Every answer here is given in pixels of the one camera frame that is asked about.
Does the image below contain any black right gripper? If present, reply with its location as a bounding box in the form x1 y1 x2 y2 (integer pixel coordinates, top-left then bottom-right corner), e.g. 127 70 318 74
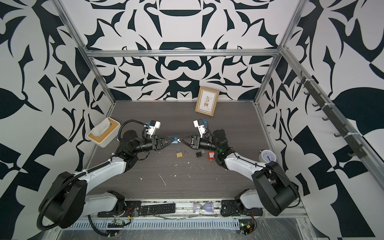
181 136 222 155

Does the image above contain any black padlock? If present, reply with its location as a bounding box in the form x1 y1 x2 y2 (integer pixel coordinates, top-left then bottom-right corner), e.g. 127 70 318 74
196 150 203 158

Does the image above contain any blue padlock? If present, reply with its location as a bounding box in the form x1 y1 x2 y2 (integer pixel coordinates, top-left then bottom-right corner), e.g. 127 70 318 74
172 137 179 144

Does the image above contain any brass padlock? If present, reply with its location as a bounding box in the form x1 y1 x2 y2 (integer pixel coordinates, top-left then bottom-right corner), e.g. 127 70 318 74
176 149 183 158

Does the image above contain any red padlock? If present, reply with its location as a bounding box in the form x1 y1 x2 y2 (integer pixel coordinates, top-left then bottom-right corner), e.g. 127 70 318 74
209 152 215 161

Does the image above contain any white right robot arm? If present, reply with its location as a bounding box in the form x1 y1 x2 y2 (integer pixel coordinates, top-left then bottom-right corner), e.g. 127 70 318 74
179 130 300 216

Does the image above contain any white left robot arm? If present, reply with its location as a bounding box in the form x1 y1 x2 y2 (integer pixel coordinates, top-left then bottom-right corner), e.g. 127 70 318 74
36 120 174 231

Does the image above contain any white tissue box wooden lid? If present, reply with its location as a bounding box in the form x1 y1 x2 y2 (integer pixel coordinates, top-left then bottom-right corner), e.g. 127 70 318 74
86 118 121 148

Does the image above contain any black remote control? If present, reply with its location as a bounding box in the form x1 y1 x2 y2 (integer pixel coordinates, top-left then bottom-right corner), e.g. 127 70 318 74
139 203 176 216

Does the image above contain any purple hourglass timer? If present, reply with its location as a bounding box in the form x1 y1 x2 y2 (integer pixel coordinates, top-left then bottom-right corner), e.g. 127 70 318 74
193 202 215 214

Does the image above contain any white alarm clock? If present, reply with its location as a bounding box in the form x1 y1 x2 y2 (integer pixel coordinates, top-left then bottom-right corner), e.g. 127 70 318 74
259 150 277 164

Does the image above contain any green circuit board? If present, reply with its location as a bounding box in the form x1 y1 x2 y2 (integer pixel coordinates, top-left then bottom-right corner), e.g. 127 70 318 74
240 218 258 236

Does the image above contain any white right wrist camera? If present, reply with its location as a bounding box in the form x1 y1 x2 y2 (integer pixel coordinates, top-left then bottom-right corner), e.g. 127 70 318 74
193 119 208 138

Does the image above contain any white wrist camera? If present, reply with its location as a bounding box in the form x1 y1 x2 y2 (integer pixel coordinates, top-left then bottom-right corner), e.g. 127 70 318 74
193 119 208 138
146 120 161 137

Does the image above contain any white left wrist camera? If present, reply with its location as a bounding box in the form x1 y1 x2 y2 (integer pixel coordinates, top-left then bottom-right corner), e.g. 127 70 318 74
146 120 161 137

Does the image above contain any wooden picture frame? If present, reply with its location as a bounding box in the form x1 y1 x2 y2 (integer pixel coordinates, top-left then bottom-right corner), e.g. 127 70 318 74
195 87 220 117

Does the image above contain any small wired circuit board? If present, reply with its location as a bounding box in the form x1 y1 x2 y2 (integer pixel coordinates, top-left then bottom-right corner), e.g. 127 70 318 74
108 217 132 228

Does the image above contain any black wall hook rail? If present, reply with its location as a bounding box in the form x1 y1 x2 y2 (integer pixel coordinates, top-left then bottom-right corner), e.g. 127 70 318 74
298 76 369 159

